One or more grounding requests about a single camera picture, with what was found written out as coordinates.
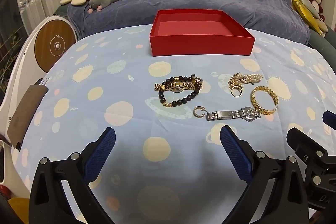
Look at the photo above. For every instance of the blue planet print tablecloth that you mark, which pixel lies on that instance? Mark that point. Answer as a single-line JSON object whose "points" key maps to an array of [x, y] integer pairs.
{"points": [[105, 77]]}

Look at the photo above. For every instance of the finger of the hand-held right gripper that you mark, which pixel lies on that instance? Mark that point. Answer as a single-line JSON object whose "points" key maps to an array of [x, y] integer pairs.
{"points": [[302, 141], [330, 119]]}

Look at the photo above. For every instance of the gold hoop earring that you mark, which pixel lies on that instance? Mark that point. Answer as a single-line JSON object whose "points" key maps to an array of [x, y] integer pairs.
{"points": [[195, 113]]}

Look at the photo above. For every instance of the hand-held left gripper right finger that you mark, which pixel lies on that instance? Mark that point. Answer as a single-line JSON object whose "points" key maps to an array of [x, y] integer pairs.
{"points": [[236, 153]]}

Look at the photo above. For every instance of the silver watch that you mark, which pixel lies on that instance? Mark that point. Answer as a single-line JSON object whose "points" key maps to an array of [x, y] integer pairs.
{"points": [[223, 114]]}

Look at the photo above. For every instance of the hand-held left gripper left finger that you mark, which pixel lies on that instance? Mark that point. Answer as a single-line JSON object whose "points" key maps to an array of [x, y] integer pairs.
{"points": [[101, 153]]}

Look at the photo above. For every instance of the green sofa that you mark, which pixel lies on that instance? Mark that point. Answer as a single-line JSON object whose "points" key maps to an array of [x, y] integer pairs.
{"points": [[323, 43]]}

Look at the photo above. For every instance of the white machine with wooden disc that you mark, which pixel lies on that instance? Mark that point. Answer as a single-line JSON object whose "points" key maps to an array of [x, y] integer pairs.
{"points": [[53, 43]]}

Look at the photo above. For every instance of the gold bangle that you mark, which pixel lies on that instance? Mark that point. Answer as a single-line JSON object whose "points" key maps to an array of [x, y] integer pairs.
{"points": [[256, 103]]}

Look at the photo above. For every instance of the gold watch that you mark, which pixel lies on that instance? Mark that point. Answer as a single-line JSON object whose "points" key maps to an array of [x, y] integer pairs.
{"points": [[178, 85]]}

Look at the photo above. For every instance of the yellow cushion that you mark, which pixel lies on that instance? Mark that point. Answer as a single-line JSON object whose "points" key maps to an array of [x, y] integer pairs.
{"points": [[304, 11]]}

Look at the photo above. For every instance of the yellow round object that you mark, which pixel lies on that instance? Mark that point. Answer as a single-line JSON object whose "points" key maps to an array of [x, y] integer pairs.
{"points": [[19, 211]]}

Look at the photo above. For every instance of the red cardboard box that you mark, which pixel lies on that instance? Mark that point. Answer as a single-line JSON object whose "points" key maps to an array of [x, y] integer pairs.
{"points": [[199, 43]]}

